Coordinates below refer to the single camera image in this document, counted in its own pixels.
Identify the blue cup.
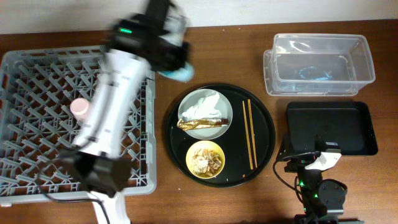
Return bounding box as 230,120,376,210
159,62,195,83

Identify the wooden chopstick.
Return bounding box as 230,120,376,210
242,101,254,170
248,99,257,168

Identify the grey ceramic plate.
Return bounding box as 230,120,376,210
178,88,233,140

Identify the white napkin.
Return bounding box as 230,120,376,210
182,92,221,121

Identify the gold foil wrapper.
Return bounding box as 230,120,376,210
177,118,229,131

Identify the yellow bowl with food scraps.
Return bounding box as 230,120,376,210
185,141,226,179

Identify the pink cup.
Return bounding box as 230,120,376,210
70,98,90,121

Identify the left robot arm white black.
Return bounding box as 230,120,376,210
58,0,194,223

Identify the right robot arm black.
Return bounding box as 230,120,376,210
272,134,363,224

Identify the grey plastic dishwasher rack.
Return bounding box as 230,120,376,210
1,45,157,207

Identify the black rectangular tray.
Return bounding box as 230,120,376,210
286,101,378,156

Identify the round black serving tray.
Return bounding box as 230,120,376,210
163,84,275,188

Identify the clear plastic bin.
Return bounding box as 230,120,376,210
263,33,376,96

